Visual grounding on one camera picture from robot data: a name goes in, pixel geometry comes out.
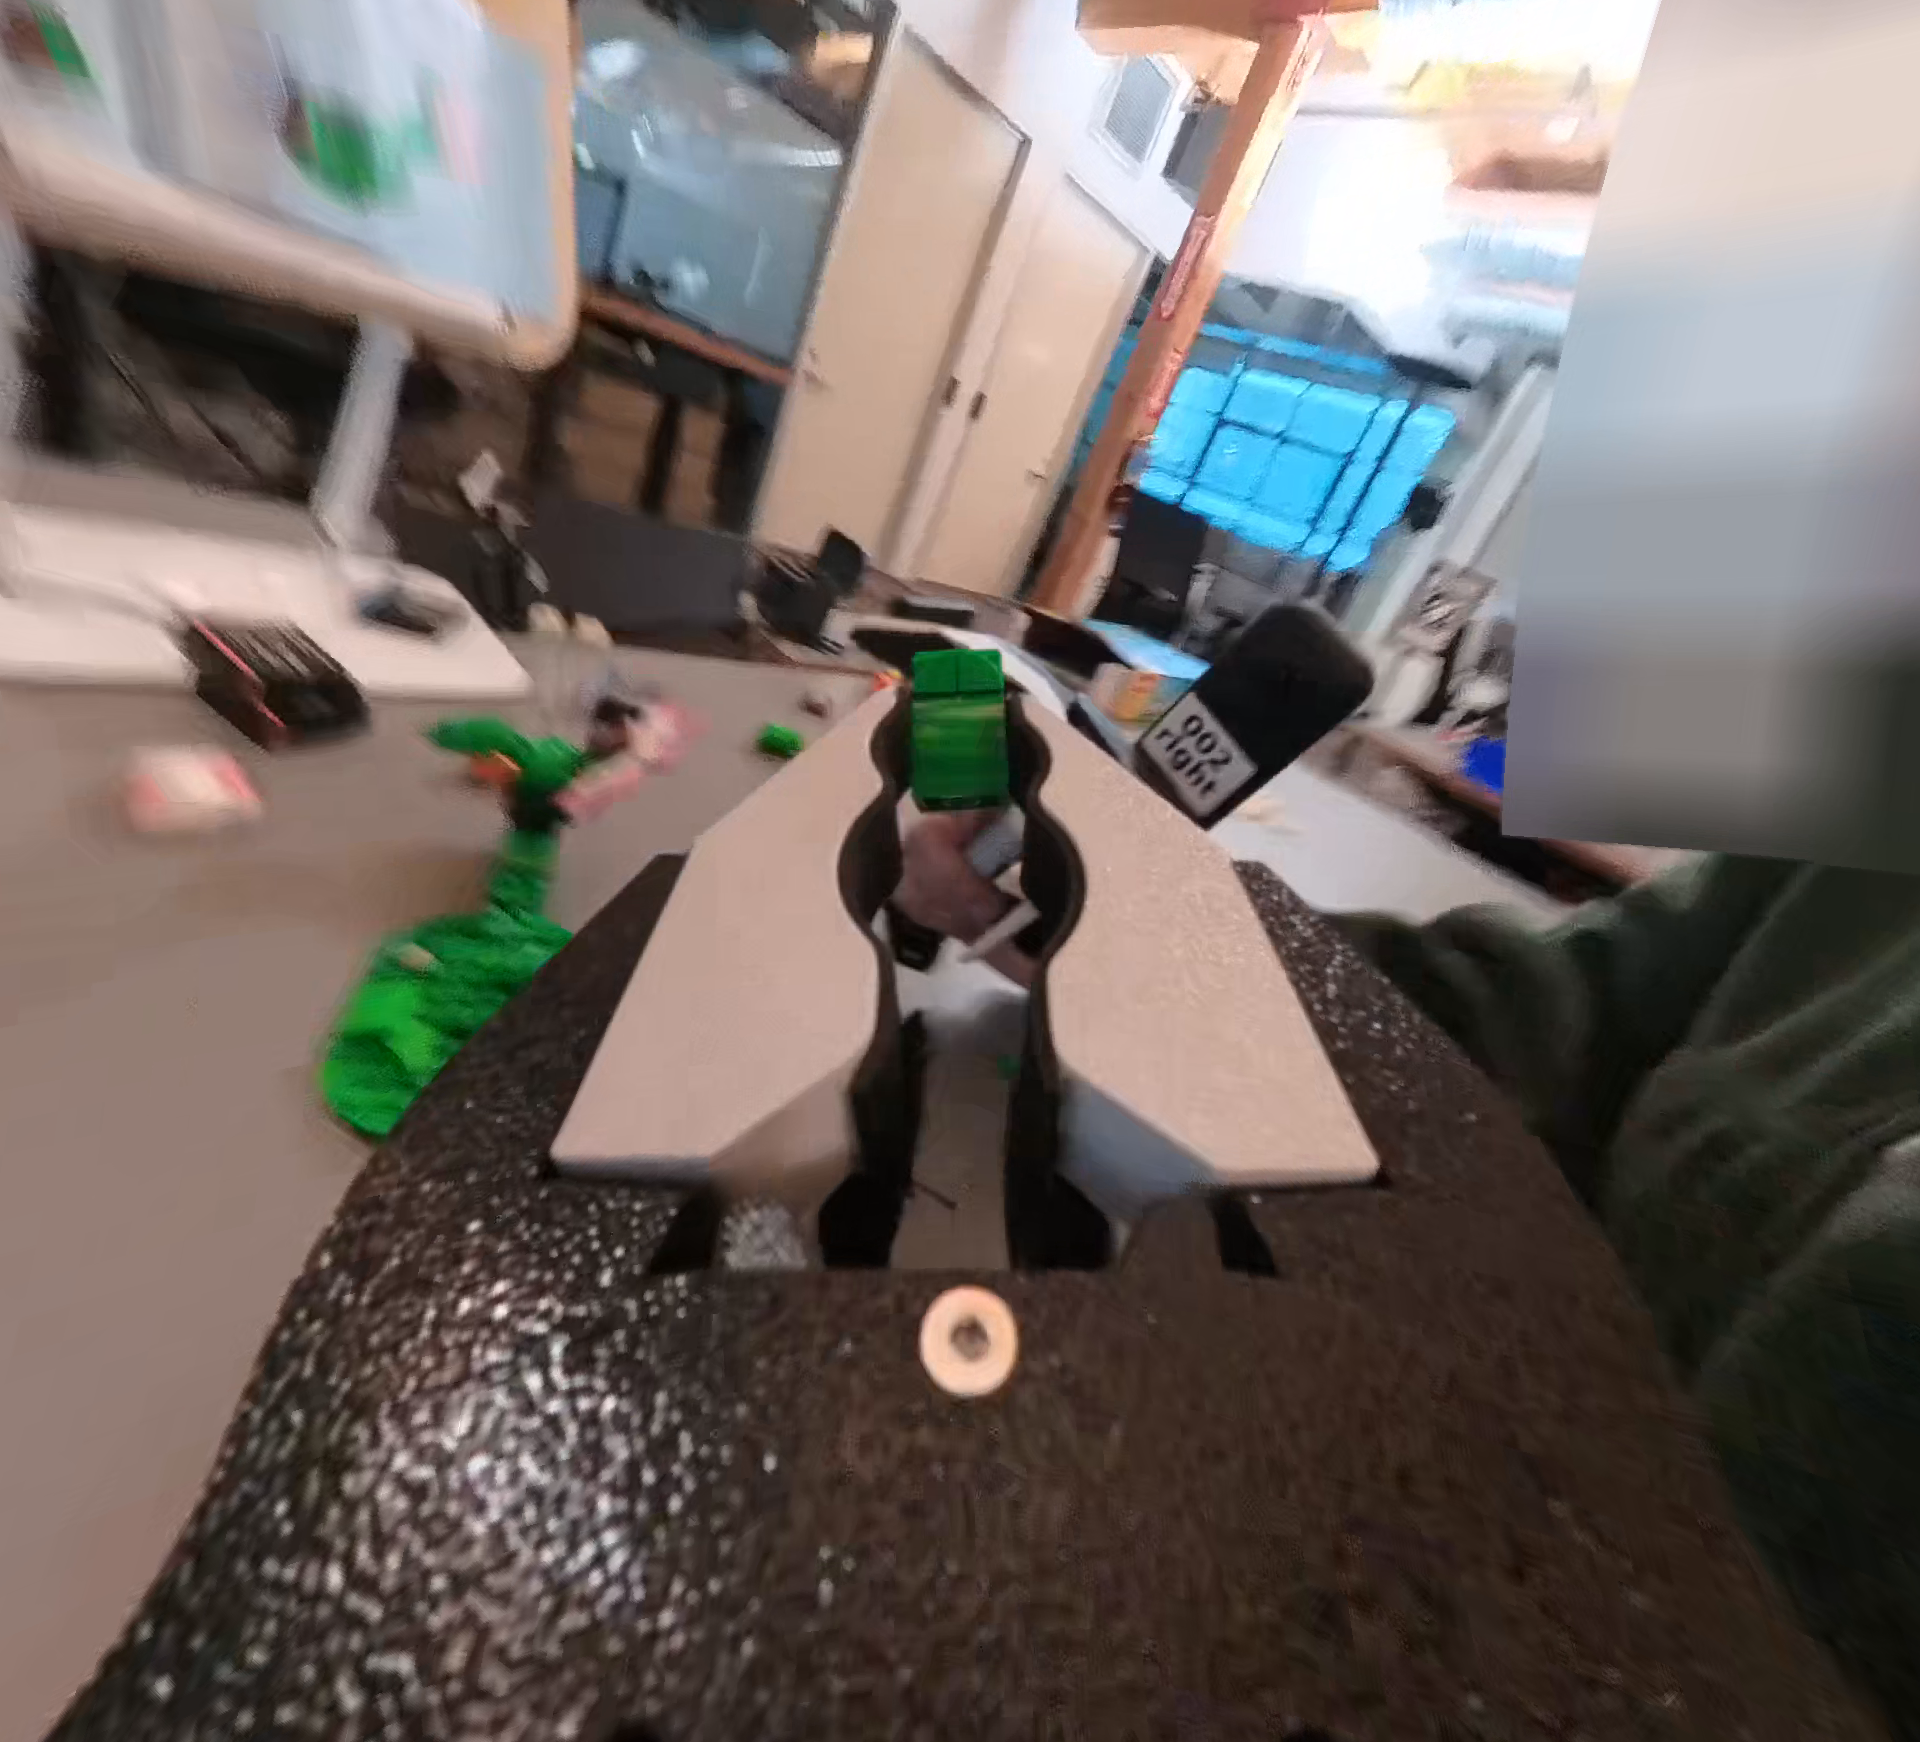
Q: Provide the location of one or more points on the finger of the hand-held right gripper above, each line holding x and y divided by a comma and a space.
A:
990, 843

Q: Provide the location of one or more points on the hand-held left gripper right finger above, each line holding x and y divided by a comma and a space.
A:
1218, 1020

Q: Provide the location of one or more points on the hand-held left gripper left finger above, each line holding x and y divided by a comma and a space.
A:
705, 1009

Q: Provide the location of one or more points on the green lego brick assembly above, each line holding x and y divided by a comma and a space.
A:
960, 739

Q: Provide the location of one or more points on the person's right forearm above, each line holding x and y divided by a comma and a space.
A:
1500, 991

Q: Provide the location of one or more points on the green curved lego piece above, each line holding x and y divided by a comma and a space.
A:
777, 739

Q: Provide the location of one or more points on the green lego plant build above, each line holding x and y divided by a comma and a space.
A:
448, 961

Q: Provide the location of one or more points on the lego instruction booklet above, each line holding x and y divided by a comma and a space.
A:
300, 76

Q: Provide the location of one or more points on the framed marker poster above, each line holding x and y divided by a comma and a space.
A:
1449, 603

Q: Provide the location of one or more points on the black computer monitor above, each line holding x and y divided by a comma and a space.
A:
1149, 565

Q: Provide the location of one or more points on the blue storage bin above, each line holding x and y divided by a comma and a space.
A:
1485, 762

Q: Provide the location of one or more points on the black open case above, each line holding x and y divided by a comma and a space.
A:
811, 580

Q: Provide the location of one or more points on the white door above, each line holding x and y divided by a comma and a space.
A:
1036, 377
902, 303

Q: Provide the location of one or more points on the black flat panel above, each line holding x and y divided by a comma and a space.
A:
628, 565

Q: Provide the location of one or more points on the black battery pack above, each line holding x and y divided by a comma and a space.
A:
282, 683

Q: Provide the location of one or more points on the pink white packet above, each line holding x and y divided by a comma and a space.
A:
194, 785

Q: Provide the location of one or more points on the wooden book stand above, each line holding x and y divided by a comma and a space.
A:
508, 47

